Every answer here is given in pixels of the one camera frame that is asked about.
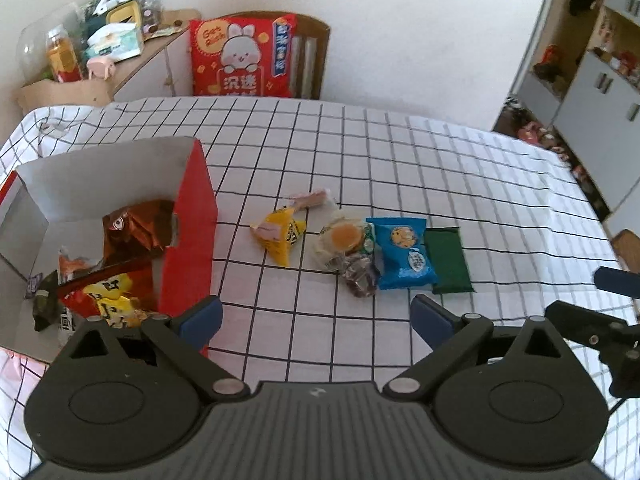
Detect clear plastic container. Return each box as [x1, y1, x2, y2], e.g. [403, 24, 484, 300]
[140, 0, 166, 28]

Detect brown snack packet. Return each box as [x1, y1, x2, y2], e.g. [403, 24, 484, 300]
[102, 200, 177, 261]

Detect dark narrow snack packet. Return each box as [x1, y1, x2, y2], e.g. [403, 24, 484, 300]
[31, 270, 62, 332]

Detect red rabbit cushion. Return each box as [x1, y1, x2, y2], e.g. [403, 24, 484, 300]
[188, 14, 297, 98]

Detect pink plastic cup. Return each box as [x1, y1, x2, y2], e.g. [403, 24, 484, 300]
[86, 55, 117, 81]

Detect clear glass jar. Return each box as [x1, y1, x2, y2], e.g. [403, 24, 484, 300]
[17, 2, 86, 83]

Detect orange drink bottle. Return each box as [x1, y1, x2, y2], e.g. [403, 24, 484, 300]
[46, 27, 83, 83]

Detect white snack packet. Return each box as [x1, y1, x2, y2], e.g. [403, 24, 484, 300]
[56, 310, 77, 346]

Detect slatted wooden chair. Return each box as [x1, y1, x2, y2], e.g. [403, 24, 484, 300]
[215, 10, 332, 101]

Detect row of shoes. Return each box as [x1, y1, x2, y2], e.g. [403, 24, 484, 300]
[502, 95, 608, 211]

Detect clear pastry packet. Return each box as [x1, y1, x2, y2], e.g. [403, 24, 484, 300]
[314, 210, 376, 271]

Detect orange snack packet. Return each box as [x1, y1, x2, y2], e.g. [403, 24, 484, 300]
[57, 246, 105, 281]

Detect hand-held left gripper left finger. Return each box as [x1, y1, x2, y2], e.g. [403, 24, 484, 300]
[47, 295, 251, 403]

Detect yellow green box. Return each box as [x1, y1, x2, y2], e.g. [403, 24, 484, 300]
[105, 2, 143, 28]

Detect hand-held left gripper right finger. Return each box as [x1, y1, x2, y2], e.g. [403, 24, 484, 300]
[382, 294, 583, 403]

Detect green snack packet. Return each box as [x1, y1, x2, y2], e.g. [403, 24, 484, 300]
[425, 227, 475, 295]

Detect tall grey cabinet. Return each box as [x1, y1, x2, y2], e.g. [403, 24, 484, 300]
[492, 0, 640, 221]

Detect checked tablecloth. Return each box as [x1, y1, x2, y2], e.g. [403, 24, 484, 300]
[0, 96, 640, 478]

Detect yellow snack packet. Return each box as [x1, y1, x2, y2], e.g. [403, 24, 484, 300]
[250, 205, 307, 267]

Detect flat beige packet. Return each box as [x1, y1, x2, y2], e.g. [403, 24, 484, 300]
[145, 22, 183, 41]

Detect red cardboard box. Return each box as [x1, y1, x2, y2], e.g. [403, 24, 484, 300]
[0, 136, 219, 363]

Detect red yellow chip bag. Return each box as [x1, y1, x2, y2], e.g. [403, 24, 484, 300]
[60, 272, 157, 331]

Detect group of shelf ornaments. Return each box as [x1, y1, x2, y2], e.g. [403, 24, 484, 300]
[592, 10, 640, 78]

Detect blue snack packet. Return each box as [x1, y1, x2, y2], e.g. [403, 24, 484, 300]
[366, 217, 437, 291]

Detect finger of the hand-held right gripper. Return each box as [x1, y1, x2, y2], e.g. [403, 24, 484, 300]
[544, 300, 640, 350]
[594, 266, 640, 302]

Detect purple candy packet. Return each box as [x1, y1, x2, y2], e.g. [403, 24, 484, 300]
[342, 252, 381, 298]

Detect tissue pack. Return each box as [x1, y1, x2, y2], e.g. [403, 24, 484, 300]
[86, 22, 146, 58]

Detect wooden side cabinet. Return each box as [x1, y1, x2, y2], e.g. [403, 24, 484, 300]
[15, 9, 203, 108]

